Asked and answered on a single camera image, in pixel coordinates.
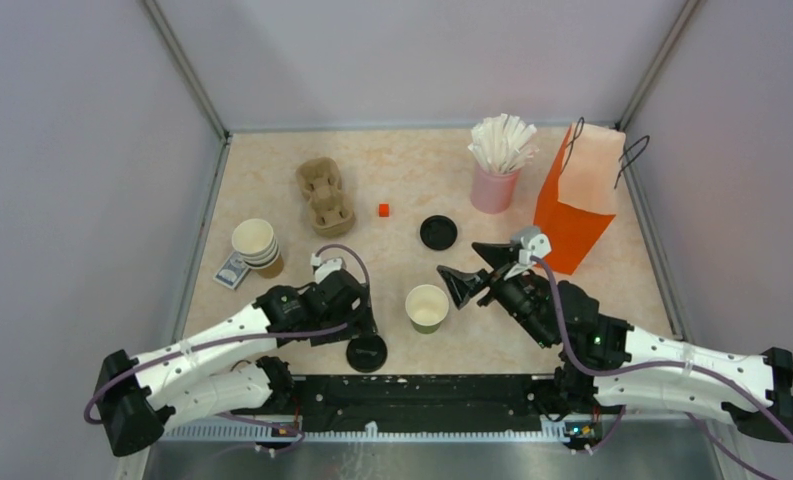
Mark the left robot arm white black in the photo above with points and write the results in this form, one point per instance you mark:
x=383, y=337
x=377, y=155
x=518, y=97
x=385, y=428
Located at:
x=230, y=366

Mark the brown pulp cup carrier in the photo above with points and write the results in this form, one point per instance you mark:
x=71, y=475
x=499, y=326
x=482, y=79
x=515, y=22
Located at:
x=329, y=208

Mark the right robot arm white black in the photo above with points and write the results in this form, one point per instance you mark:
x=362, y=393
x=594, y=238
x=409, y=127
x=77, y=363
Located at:
x=608, y=362

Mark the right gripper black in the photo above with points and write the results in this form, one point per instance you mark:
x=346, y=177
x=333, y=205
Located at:
x=463, y=285

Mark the bundle of white wrapped straws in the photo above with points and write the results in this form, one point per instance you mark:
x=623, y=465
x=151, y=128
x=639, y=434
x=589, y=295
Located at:
x=502, y=144

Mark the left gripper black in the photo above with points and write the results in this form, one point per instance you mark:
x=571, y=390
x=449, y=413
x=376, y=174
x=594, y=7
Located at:
x=360, y=323

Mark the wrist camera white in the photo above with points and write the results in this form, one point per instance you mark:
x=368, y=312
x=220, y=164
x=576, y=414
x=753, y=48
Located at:
x=322, y=268
x=529, y=244

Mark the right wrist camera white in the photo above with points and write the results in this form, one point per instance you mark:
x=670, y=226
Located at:
x=529, y=244

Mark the pink straw holder cup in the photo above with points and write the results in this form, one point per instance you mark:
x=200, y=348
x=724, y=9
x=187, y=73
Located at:
x=492, y=193

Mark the white paper cup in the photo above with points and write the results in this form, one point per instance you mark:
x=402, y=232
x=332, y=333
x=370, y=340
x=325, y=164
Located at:
x=427, y=307

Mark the orange paper bag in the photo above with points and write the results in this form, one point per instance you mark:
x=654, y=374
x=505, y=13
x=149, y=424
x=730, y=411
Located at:
x=578, y=198

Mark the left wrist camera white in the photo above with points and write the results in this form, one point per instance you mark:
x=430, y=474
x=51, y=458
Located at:
x=322, y=268

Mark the black cup lid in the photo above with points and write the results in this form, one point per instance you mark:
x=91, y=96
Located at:
x=367, y=354
x=438, y=232

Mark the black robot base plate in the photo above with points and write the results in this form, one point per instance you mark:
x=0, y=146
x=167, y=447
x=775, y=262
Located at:
x=469, y=403

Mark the white toothed cable rail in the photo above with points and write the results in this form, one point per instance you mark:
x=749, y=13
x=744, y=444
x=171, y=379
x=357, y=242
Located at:
x=221, y=430

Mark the stack of paper cups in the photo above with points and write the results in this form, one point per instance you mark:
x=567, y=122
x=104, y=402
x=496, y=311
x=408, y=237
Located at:
x=256, y=242

